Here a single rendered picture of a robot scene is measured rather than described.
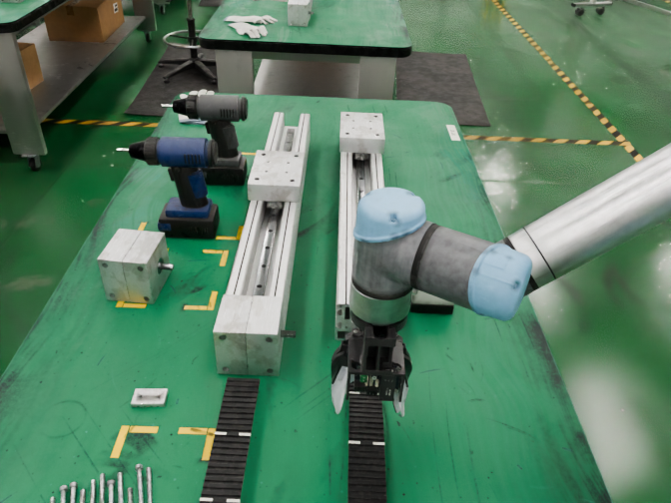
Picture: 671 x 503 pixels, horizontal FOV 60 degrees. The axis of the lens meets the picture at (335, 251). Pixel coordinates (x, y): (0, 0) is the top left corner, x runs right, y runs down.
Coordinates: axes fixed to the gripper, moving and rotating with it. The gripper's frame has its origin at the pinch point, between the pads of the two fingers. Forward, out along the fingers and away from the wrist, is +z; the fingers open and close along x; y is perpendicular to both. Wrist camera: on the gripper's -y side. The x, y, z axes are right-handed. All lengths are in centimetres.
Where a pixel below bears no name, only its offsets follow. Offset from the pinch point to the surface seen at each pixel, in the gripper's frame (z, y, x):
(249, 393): 2.2, -2.4, -17.7
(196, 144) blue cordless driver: -16, -49, -34
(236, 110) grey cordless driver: -15, -71, -30
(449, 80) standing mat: 81, -379, 78
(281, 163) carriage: -7, -60, -18
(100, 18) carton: 44, -366, -175
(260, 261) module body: -0.4, -32.1, -19.7
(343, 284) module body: -3.2, -22.9, -3.8
